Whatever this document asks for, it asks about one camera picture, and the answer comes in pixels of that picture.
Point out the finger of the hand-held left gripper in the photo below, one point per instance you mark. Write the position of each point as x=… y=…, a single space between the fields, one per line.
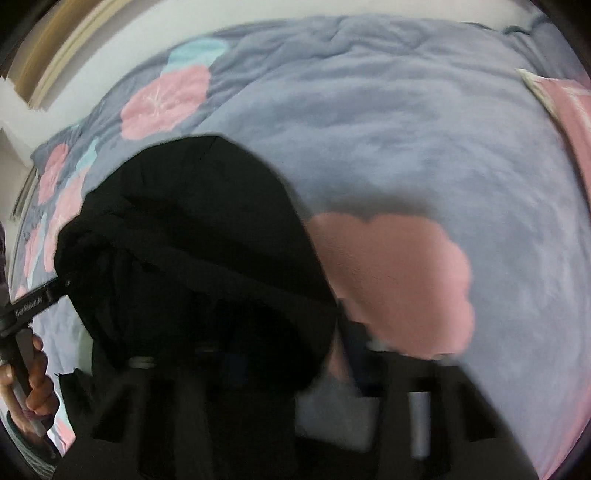
x=59 y=288

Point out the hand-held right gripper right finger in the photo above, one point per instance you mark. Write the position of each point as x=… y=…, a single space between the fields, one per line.
x=358 y=364

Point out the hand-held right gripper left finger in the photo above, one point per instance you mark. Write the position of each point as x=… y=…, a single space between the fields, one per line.
x=134 y=392

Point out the black garment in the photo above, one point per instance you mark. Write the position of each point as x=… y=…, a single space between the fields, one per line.
x=198 y=258

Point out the person's left forearm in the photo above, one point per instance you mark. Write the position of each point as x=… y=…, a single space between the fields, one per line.
x=32 y=443

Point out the grey floral blanket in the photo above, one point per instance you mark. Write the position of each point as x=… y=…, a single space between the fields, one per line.
x=392 y=152

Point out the pink pillow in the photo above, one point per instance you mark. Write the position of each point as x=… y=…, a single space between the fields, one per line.
x=570 y=110

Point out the wooden door frame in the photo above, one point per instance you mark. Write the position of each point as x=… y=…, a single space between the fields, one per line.
x=69 y=44

